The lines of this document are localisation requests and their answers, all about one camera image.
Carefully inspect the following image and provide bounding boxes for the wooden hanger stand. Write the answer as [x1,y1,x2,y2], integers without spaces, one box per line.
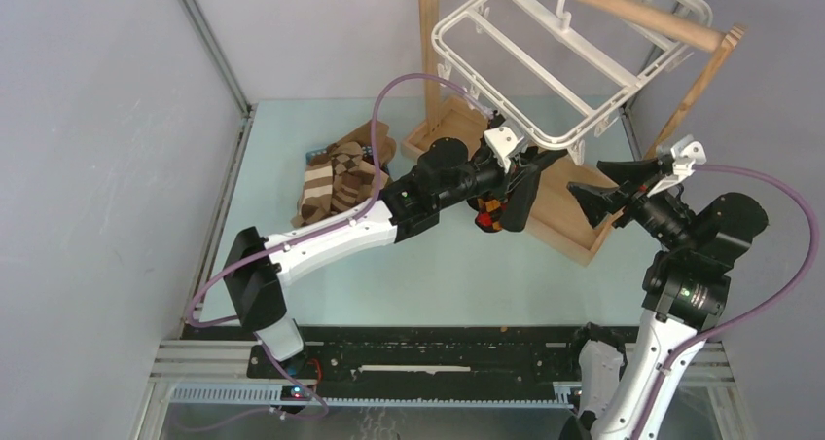
[400,0,746,266]

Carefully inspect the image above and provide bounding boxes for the pile of socks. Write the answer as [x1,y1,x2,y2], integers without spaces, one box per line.
[291,121,397,228]

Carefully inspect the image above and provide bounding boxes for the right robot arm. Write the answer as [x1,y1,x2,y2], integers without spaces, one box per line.
[560,160,768,439]

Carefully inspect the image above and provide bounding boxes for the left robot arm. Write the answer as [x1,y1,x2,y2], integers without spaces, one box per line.
[223,137,566,379]

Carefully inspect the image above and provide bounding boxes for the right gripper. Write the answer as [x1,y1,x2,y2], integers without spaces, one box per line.
[568,153,697,250]

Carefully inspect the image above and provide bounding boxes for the black sock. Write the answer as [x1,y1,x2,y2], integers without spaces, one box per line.
[500,165,543,233]

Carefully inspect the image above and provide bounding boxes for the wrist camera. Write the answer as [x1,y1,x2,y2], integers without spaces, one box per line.
[648,135,706,197]
[484,126,526,173]

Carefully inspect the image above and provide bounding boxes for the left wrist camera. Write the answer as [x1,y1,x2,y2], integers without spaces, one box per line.
[484,126,526,173]

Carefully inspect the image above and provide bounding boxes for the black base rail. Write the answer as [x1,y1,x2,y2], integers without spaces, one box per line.
[183,323,646,405]

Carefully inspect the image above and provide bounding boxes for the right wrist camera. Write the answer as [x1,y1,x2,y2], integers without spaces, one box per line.
[648,135,706,197]

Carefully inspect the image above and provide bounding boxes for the white plastic clip hanger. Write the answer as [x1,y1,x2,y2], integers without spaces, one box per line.
[427,0,714,164]

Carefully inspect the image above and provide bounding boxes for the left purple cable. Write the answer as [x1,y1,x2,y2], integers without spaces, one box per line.
[185,73,501,422]

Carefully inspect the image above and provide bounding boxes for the light blue perforated basket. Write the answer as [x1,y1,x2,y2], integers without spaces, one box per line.
[305,146,373,165]

